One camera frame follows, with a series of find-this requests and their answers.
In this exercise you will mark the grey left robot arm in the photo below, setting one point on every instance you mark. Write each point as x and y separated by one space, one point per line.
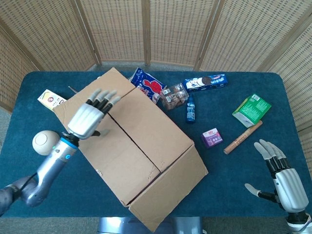
51 165

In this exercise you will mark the blue Oreo cookie pack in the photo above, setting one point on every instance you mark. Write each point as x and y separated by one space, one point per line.
206 83

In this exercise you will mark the woven wooden folding screen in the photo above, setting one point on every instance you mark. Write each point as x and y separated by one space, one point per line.
170 29

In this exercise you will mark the brown paper-wrapped stick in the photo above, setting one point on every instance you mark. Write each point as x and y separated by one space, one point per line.
242 137

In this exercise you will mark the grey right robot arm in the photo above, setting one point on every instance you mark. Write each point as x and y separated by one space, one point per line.
299 221

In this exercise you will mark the cream round dome bowl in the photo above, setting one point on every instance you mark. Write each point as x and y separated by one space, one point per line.
41 142

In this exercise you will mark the green paper package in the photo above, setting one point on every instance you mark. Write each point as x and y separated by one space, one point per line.
252 109

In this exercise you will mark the blue red snack bag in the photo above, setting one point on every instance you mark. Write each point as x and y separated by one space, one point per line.
148 84

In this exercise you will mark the brown cardboard box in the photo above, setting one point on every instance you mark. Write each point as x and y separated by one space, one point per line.
146 146

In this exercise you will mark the teal table cover cloth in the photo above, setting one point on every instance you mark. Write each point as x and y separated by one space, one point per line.
231 175

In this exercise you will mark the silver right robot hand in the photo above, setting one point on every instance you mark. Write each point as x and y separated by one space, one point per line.
290 190

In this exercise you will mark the small purple box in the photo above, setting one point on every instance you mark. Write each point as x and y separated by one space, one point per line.
212 137

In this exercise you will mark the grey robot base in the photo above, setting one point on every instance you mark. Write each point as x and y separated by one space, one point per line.
114 225

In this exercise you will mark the metal spoon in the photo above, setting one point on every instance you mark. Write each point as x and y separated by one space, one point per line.
72 89

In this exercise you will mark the small blue bottle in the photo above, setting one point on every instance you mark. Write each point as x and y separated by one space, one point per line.
190 111

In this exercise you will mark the clear plastic snack pack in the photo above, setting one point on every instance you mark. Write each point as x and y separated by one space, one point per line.
174 97

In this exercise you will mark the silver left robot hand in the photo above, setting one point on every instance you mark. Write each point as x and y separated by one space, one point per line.
85 119

